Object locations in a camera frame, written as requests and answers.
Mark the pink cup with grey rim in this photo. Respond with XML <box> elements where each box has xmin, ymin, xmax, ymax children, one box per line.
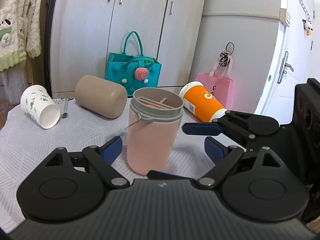
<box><xmin>126</xmin><ymin>88</ymin><xmax>183</xmax><ymax>176</ymax></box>

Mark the beige cylindrical cup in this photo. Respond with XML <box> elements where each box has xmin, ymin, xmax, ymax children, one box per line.
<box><xmin>74</xmin><ymin>75</ymin><xmax>127</xmax><ymax>119</ymax></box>

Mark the orange paper cup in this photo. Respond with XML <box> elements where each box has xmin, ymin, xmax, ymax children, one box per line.
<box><xmin>179</xmin><ymin>81</ymin><xmax>227</xmax><ymax>122</ymax></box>

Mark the white paper cup green print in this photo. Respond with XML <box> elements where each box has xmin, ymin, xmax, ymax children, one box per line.
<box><xmin>20</xmin><ymin>85</ymin><xmax>60</xmax><ymax>129</ymax></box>

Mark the pink gift bag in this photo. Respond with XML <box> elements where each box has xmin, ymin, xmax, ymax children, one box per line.
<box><xmin>196</xmin><ymin>51</ymin><xmax>234</xmax><ymax>110</ymax></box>

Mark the grey textured tablecloth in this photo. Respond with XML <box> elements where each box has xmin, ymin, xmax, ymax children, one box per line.
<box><xmin>0</xmin><ymin>97</ymin><xmax>226</xmax><ymax>233</ymax></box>

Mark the teal felt handbag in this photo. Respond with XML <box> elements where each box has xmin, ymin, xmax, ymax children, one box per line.
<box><xmin>105</xmin><ymin>31</ymin><xmax>162</xmax><ymax>96</ymax></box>

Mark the white wardrobe cabinet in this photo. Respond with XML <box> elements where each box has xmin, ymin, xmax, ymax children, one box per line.
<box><xmin>44</xmin><ymin>0</ymin><xmax>204</xmax><ymax>98</ymax></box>

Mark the white knitted cardigan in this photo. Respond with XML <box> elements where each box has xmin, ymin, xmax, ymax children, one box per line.
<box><xmin>0</xmin><ymin>0</ymin><xmax>41</xmax><ymax>72</ymax></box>

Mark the black hair ties bundle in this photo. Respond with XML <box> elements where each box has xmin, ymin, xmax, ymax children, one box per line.
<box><xmin>218</xmin><ymin>42</ymin><xmax>235</xmax><ymax>68</ymax></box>

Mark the white door with handle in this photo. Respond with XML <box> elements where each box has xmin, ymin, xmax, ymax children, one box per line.
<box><xmin>255</xmin><ymin>0</ymin><xmax>314</xmax><ymax>124</ymax></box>

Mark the panda plush keychain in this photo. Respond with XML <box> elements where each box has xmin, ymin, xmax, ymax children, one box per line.
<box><xmin>299</xmin><ymin>0</ymin><xmax>313</xmax><ymax>36</ymax></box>

